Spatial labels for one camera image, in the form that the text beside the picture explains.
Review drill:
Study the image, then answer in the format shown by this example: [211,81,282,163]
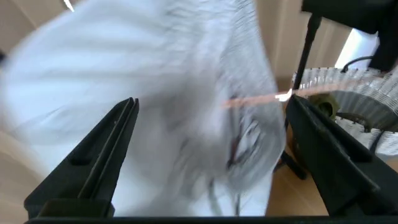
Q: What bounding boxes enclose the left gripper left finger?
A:
[24,96,140,218]

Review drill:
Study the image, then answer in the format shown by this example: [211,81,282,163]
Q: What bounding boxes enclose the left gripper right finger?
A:
[285,95,398,217]

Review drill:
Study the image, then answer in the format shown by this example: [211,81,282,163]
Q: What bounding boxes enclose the green long-sleeved shirt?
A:
[307,92,340,121]

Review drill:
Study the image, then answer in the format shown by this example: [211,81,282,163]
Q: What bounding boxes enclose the pale grey shorts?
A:
[0,0,287,218]

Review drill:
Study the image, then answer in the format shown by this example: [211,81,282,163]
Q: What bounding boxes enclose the white laundry basket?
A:
[291,55,398,158]

